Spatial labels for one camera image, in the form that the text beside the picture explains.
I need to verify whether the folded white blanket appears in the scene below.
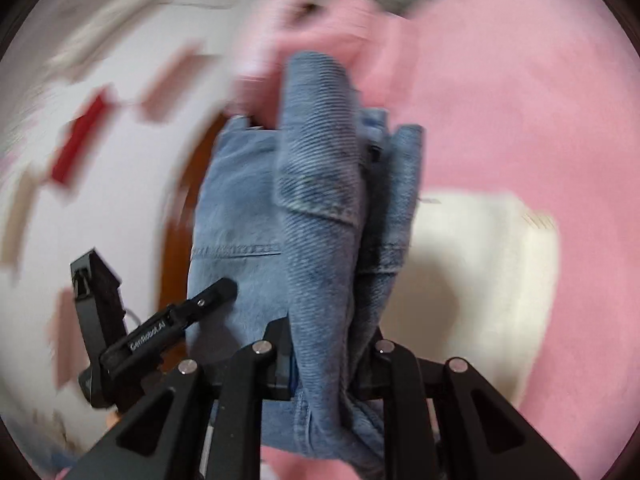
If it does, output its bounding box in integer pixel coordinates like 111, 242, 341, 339
380, 189, 562, 403

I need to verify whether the blue denim jacket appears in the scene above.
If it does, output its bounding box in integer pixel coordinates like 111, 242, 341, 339
185, 51, 426, 476

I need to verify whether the wooden headboard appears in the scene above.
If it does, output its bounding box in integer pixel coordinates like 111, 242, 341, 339
160, 110, 236, 313

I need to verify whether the pink bed sheet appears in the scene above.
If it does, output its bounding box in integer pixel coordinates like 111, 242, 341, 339
260, 0, 640, 480

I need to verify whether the folded pink quilt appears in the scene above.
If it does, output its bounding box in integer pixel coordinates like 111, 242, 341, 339
232, 0, 406, 128

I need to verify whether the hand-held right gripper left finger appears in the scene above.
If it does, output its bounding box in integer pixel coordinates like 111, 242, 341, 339
64, 316, 297, 480

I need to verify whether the red wall sticker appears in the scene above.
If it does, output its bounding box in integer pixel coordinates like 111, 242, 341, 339
49, 87, 113, 188

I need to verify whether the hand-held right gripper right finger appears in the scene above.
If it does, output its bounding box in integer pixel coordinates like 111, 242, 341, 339
351, 327, 582, 480

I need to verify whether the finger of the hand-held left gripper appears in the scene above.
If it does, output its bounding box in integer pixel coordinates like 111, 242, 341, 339
167, 279, 239, 333

